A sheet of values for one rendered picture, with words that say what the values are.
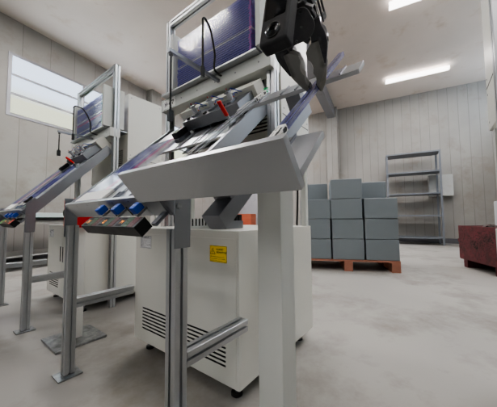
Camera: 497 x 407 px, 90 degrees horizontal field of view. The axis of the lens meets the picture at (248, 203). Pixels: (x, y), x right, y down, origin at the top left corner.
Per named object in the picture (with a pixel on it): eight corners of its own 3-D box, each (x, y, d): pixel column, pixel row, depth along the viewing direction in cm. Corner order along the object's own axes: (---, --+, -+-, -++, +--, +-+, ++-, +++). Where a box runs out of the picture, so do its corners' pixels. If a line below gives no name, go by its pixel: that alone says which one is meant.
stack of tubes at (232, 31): (251, 49, 107) (251, -11, 109) (177, 87, 138) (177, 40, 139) (267, 64, 117) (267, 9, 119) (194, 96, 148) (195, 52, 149)
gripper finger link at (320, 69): (340, 72, 50) (324, 24, 44) (334, 88, 47) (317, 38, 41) (325, 78, 52) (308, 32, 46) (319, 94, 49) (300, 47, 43)
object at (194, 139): (234, 145, 93) (228, 133, 90) (139, 168, 132) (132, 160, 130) (268, 109, 113) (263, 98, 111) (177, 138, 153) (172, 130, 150)
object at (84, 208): (169, 216, 69) (153, 195, 65) (77, 217, 109) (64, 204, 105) (172, 212, 70) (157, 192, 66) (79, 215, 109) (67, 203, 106)
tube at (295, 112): (267, 158, 32) (263, 150, 32) (258, 159, 33) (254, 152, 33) (344, 56, 64) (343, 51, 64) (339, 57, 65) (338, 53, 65)
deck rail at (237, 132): (174, 215, 68) (161, 197, 65) (170, 215, 69) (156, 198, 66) (272, 108, 112) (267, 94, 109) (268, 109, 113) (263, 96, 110)
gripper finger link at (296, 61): (318, 81, 52) (306, 33, 47) (312, 96, 49) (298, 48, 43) (304, 84, 54) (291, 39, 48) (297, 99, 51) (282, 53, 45)
